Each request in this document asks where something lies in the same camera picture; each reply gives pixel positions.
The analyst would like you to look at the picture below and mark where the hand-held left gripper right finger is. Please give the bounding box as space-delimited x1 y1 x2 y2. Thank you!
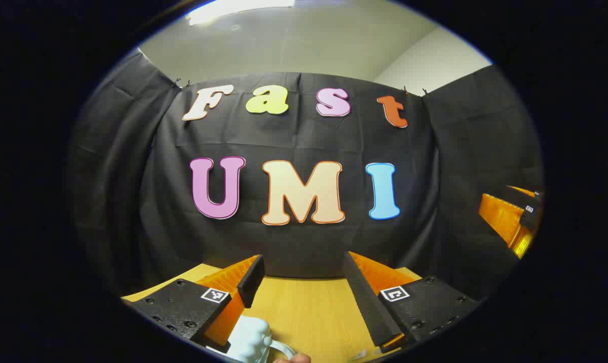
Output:
342 251 481 353

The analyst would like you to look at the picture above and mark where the black backdrop cloth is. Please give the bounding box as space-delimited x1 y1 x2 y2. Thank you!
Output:
67 48 544 303

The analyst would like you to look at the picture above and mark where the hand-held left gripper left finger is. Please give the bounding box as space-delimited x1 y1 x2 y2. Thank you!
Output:
124 255 265 353

